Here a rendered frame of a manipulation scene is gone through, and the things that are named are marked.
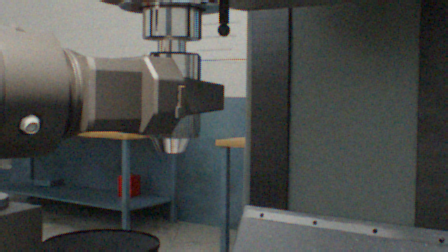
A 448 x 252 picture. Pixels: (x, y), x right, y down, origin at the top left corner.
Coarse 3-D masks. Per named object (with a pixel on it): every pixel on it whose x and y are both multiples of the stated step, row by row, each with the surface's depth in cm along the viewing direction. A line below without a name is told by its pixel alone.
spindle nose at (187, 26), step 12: (144, 12) 47; (156, 12) 46; (168, 12) 46; (180, 12) 46; (192, 12) 47; (144, 24) 47; (156, 24) 46; (168, 24) 46; (180, 24) 46; (192, 24) 47; (144, 36) 47; (156, 36) 47; (168, 36) 46; (180, 36) 47; (192, 36) 47
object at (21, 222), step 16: (0, 192) 73; (0, 208) 69; (16, 208) 70; (32, 208) 71; (0, 224) 67; (16, 224) 69; (32, 224) 71; (0, 240) 67; (16, 240) 69; (32, 240) 71
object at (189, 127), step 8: (176, 64) 47; (184, 72) 47; (192, 72) 47; (200, 72) 48; (184, 120) 47; (192, 120) 47; (200, 120) 49; (176, 128) 47; (184, 128) 47; (192, 128) 48; (200, 128) 49; (144, 136) 48; (152, 136) 47; (160, 136) 47; (168, 136) 47; (176, 136) 47; (184, 136) 47; (192, 136) 48
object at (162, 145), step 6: (156, 144) 48; (162, 144) 48; (168, 144) 48; (174, 144) 48; (180, 144) 48; (186, 144) 49; (162, 150) 48; (168, 150) 48; (174, 150) 48; (180, 150) 48
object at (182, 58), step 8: (152, 56) 47; (160, 56) 47; (168, 56) 46; (176, 56) 46; (184, 56) 47; (192, 56) 47; (200, 56) 48; (184, 64) 47; (192, 64) 47; (200, 64) 48
